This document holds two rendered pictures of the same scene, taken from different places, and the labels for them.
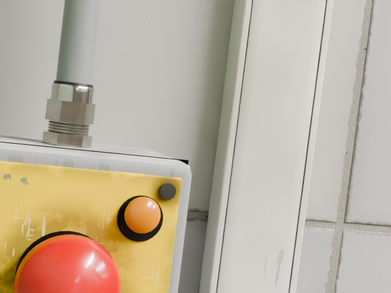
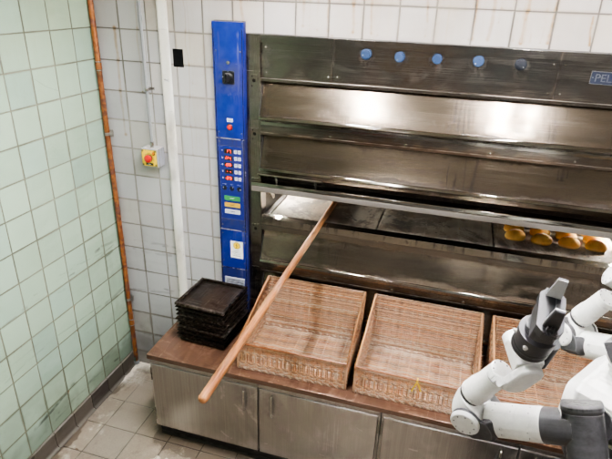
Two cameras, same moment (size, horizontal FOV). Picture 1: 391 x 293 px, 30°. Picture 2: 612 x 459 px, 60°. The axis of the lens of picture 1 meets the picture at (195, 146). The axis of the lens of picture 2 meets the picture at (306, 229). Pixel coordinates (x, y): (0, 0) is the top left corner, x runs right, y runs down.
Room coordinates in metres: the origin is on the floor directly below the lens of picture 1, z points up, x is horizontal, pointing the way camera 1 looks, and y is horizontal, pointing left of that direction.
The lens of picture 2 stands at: (-1.52, -2.11, 2.30)
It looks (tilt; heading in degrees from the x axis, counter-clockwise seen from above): 25 degrees down; 33
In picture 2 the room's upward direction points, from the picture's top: 2 degrees clockwise
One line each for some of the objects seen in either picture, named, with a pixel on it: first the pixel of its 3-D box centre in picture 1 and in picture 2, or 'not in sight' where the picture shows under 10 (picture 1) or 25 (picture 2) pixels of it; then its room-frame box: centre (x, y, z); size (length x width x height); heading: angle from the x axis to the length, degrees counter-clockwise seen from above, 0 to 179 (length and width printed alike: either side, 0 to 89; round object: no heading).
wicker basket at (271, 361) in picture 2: not in sight; (303, 328); (0.38, -0.90, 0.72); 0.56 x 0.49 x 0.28; 108
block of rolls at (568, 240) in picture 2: not in sight; (549, 219); (1.39, -1.79, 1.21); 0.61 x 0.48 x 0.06; 17
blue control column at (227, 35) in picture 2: not in sight; (288, 178); (1.38, -0.09, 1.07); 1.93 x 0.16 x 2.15; 17
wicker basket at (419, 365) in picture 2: not in sight; (420, 351); (0.55, -1.46, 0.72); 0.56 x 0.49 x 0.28; 106
